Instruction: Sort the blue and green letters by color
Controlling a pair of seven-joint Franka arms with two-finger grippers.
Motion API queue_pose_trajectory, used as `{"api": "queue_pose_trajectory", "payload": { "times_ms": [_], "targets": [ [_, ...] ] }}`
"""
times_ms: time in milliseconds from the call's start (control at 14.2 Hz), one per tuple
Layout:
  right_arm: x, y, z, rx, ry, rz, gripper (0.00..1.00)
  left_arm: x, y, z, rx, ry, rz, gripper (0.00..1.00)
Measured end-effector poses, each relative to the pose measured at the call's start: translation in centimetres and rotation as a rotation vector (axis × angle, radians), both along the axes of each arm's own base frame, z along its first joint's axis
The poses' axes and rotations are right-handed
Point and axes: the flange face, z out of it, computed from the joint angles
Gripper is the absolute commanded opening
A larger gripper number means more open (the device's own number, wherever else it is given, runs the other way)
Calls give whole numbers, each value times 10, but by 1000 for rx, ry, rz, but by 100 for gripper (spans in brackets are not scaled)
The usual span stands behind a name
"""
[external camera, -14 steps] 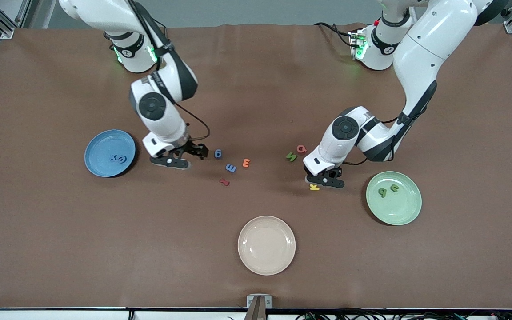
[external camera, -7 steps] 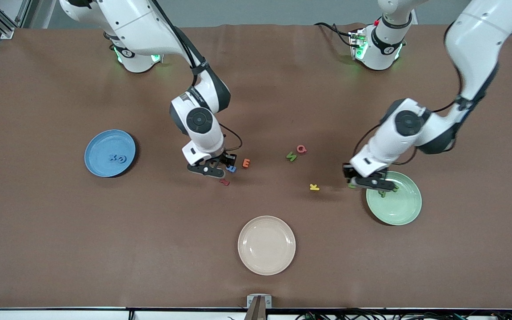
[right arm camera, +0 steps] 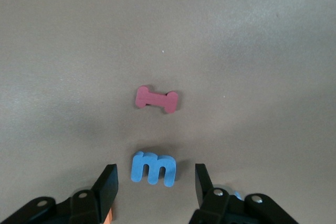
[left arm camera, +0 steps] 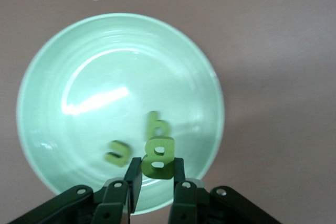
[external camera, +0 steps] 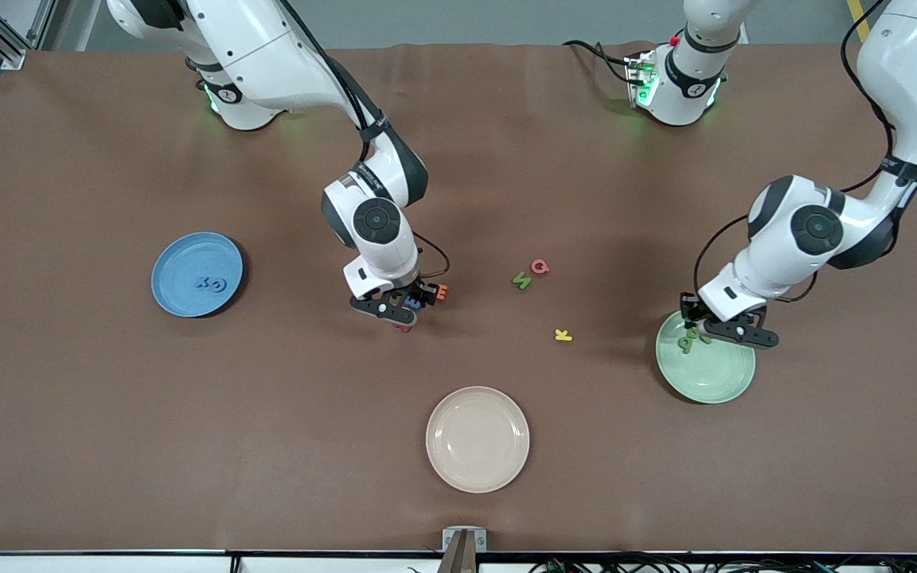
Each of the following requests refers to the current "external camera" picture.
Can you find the grey arm base connector box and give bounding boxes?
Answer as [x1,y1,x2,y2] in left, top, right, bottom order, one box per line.
[625,51,661,109]

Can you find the pale green plate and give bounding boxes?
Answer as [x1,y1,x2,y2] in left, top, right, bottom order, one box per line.
[656,309,756,404]

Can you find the beige plate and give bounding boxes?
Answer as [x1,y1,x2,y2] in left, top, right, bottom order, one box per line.
[426,386,530,493]

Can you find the blue plate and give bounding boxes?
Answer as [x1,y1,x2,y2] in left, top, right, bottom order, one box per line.
[150,232,245,318]

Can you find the brown table mat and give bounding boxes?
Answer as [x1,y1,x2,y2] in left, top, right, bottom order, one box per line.
[0,41,917,555]

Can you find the grey metal mount bracket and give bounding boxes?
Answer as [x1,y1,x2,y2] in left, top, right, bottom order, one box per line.
[442,526,488,573]

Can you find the tangled black floor cables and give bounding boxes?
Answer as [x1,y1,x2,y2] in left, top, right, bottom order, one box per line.
[530,549,917,573]

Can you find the black arm base cable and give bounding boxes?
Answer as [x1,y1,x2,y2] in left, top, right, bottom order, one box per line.
[562,39,635,85]

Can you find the white table edge rail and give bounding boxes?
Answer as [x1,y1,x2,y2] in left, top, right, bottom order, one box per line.
[0,549,917,573]

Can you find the aluminium extrusion frame post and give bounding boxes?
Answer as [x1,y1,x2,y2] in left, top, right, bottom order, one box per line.
[0,0,53,71]

